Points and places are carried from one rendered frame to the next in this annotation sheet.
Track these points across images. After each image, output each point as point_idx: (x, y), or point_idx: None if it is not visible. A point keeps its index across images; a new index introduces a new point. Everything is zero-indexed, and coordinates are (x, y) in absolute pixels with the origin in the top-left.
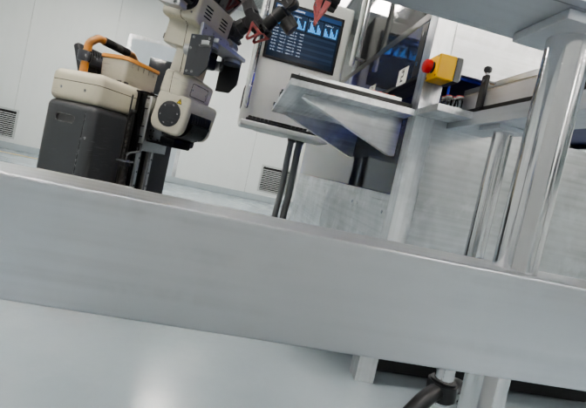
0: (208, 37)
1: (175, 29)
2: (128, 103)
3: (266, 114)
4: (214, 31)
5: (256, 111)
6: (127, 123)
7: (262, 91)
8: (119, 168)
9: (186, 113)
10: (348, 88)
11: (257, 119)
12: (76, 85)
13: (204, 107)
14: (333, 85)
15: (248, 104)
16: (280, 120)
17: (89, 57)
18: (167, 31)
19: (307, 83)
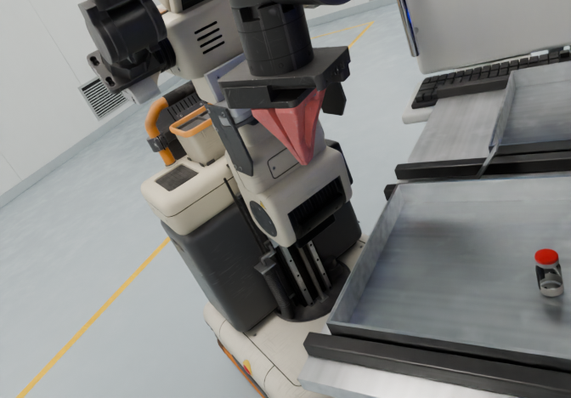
0: (222, 113)
1: (196, 79)
2: (226, 193)
3: (466, 38)
4: (242, 56)
5: (444, 42)
6: (242, 213)
7: None
8: (264, 277)
9: (278, 222)
10: (477, 378)
11: (435, 97)
12: (158, 212)
13: (308, 180)
14: (423, 368)
15: (423, 36)
16: (503, 36)
17: (160, 144)
18: (194, 84)
19: (339, 390)
